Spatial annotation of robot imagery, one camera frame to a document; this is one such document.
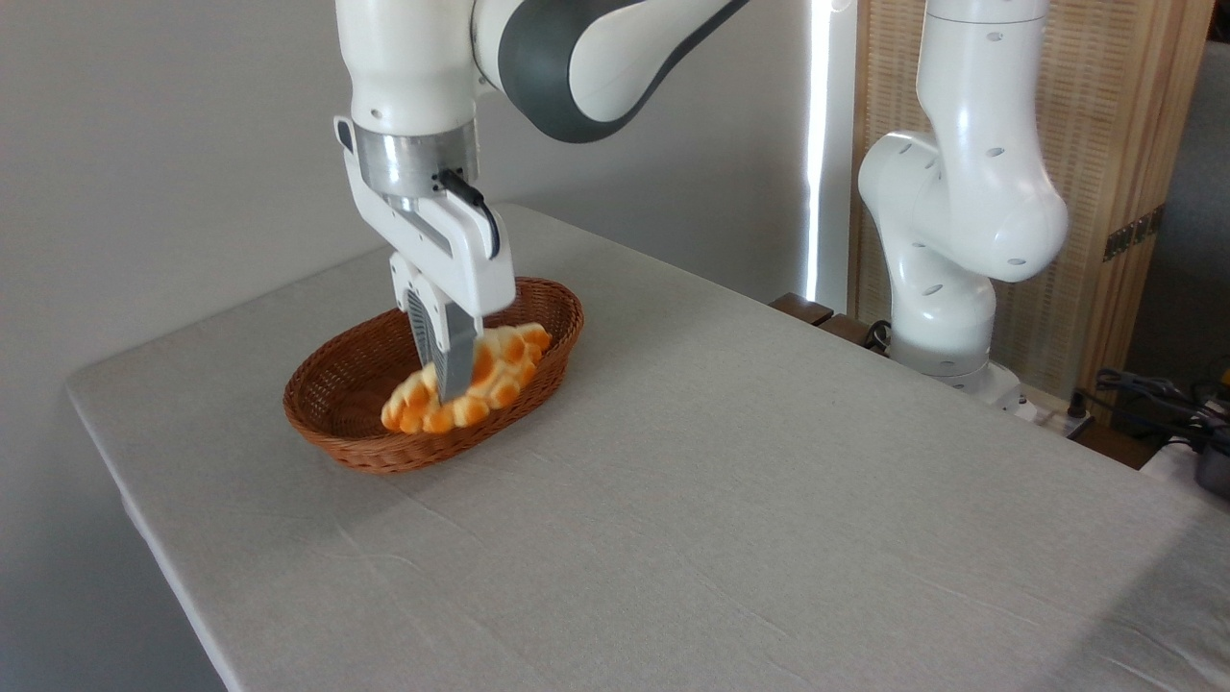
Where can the wooden folding screen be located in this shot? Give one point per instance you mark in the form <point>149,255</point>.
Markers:
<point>1105,115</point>

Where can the brown woven wicker basket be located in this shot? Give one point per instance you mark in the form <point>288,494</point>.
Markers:
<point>336,384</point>

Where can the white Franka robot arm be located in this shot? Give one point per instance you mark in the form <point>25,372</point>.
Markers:
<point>404,67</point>

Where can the dark metal screen hinge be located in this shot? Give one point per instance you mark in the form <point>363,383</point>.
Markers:
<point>1134,233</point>

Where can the light grey tablecloth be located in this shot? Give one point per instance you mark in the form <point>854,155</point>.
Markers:
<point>721,481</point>

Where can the dark brown wooden block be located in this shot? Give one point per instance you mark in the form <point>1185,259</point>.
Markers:
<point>799,308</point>
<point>848,329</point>

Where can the golden braided bread loaf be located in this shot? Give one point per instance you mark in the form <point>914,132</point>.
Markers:
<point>504,389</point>

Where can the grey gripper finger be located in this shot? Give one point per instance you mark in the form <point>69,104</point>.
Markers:
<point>459,360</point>
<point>402,284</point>

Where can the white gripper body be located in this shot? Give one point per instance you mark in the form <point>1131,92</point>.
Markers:
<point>461,259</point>

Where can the black electronic device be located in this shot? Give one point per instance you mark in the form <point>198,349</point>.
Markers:
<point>1215,471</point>

